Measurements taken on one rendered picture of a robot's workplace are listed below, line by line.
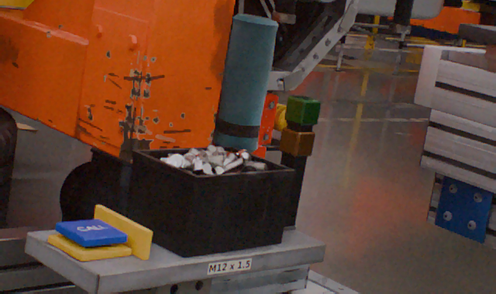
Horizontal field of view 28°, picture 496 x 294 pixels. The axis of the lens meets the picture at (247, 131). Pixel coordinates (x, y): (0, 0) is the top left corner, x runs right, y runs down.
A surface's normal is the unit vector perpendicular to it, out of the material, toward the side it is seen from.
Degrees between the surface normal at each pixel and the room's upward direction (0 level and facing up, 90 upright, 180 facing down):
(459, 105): 90
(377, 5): 90
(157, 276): 90
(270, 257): 90
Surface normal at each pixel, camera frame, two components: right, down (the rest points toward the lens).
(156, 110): 0.68, 0.25
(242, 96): -0.04, 0.23
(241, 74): -0.25, 0.18
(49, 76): -0.72, 0.01
